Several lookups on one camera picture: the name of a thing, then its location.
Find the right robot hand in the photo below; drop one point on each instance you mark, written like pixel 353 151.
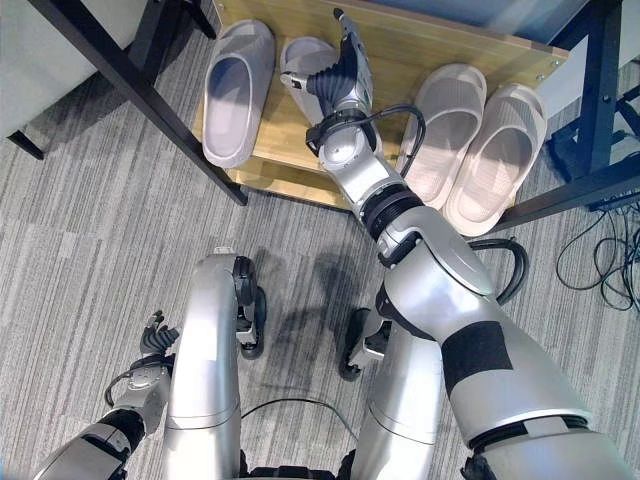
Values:
pixel 345 75

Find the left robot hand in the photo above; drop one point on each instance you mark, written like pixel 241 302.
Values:
pixel 157 337

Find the white cabinet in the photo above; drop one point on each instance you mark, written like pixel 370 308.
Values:
pixel 40 60

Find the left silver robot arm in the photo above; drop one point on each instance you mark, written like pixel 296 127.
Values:
pixel 135 390

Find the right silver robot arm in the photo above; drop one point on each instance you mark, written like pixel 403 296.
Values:
pixel 450 280

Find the black power strip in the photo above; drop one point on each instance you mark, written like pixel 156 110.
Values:
pixel 617 201

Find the black metal desk frame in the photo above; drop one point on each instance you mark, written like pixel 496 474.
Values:
pixel 595 125

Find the silver robot leg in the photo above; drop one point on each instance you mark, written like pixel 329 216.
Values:
pixel 207 340
pixel 405 390

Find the grey slide slipper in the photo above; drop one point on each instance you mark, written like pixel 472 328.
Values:
pixel 235 95
pixel 305 56

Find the left silver robot leg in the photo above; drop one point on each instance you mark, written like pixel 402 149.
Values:
pixel 207 340

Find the right silver robot leg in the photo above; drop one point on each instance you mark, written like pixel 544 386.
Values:
pixel 405 390

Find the black metal table frame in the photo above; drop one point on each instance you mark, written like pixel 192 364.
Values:
pixel 125 75

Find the wooden shoe rack board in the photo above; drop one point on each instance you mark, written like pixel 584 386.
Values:
pixel 395 55

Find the beige slide slipper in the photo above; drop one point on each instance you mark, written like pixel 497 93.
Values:
pixel 447 130
pixel 495 170

